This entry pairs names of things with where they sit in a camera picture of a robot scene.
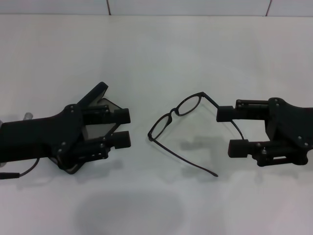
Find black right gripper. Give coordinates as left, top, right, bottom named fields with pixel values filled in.
left=216, top=97, right=313, bottom=167

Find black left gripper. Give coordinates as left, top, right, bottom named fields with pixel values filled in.
left=0, top=104, right=85, bottom=163

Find black glasses case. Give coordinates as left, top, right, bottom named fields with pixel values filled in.
left=50, top=82, right=123, bottom=176

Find black frame glasses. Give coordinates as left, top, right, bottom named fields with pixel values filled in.
left=148, top=92, right=245, bottom=177

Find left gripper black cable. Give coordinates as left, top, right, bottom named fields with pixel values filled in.
left=0, top=158, right=40, bottom=181

